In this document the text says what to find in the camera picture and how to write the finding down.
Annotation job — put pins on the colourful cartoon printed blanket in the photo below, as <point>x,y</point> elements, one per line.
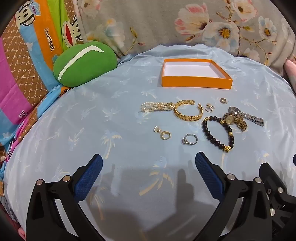
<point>41,30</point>

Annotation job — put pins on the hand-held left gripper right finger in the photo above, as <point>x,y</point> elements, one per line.
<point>209,178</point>

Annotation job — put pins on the silver wristwatch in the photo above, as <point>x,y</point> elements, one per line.
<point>234,110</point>

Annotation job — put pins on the gold wristwatch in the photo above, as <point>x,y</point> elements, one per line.
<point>229,118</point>

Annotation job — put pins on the light blue palm print sheet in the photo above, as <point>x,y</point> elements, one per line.
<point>115,104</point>

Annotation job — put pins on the green round pillow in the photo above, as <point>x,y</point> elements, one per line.
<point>92,62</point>

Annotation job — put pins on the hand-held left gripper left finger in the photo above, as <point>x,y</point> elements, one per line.
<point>89,178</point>

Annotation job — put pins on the gold hoop pearl earring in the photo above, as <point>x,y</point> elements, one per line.
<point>157,129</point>
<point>207,105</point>

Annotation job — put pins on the pink cloth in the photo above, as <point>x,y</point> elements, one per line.
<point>291,69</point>

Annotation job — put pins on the orange cardboard box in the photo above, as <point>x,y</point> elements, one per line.
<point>196,83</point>

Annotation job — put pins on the small gold hoop earring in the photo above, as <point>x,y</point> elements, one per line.
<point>222,99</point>

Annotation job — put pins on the grey floral blanket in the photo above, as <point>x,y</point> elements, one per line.
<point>150,23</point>

